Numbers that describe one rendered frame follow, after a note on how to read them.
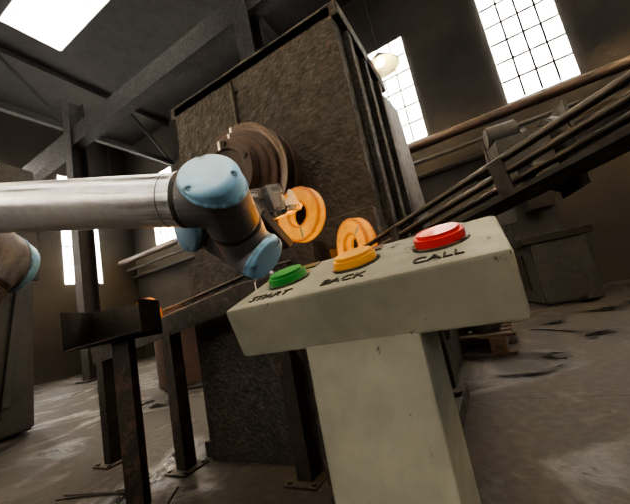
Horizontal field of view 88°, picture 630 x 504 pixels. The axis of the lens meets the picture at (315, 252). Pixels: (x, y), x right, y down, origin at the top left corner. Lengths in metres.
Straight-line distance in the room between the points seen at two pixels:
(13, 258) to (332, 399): 0.78
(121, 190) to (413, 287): 0.46
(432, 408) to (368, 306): 0.08
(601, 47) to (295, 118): 7.16
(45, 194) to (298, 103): 1.07
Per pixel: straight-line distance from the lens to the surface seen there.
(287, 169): 1.24
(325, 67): 1.51
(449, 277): 0.23
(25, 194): 0.69
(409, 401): 0.27
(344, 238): 0.91
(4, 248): 0.93
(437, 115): 7.84
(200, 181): 0.49
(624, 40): 8.30
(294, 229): 0.91
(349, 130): 1.34
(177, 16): 9.73
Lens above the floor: 0.57
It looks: 9 degrees up
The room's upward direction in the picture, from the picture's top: 11 degrees counter-clockwise
